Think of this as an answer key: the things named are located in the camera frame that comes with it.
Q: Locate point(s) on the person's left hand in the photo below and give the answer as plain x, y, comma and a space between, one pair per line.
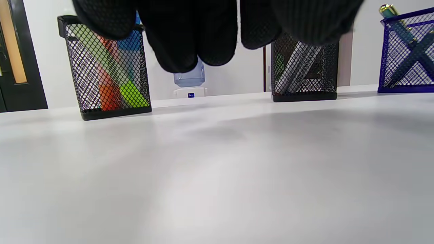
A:
190, 30

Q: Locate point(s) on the blue highlighter pen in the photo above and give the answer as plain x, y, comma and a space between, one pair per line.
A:
130, 42

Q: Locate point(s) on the orange highlighter pen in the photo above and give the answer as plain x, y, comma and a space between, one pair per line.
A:
108, 91

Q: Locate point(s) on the black door frame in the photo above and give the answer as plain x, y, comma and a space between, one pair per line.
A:
23, 67

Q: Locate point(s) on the blue dispenser water bottle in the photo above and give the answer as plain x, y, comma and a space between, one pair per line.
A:
190, 78

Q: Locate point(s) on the white black marker pen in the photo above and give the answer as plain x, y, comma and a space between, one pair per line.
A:
310, 56

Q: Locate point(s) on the yellow-green highlighter pen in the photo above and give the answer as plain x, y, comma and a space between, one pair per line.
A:
135, 95

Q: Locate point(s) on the white red marker pen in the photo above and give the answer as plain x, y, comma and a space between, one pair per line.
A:
288, 76

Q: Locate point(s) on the blue mesh pen holder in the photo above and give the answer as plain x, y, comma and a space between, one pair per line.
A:
407, 88

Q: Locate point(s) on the black mesh pen holder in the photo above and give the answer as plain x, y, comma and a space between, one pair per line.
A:
305, 97
115, 114

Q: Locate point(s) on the white water dispenser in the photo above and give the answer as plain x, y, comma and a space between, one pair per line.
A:
190, 93

